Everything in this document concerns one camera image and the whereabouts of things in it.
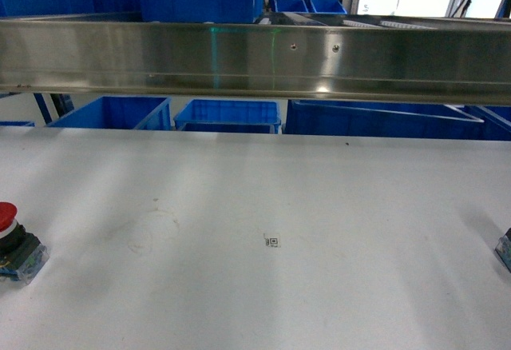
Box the blue bin middle floor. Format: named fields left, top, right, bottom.
left=173, top=99, right=281, bottom=134

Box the blue bin left floor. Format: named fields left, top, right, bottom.
left=47, top=96, right=172, bottom=131

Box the large blue bin right floor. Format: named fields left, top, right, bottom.
left=283, top=100, right=510, bottom=141

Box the stainless steel shelf beam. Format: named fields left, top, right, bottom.
left=1, top=16, right=510, bottom=105

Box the red emergency stop button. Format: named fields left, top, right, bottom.
left=1, top=201, right=50, bottom=284

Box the small QR code sticker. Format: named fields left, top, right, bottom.
left=263, top=233, right=281, bottom=248

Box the small blue bins background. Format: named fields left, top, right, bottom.
left=269, top=0, right=348, bottom=14

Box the push button switch block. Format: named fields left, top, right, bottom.
left=495, top=229, right=511, bottom=272

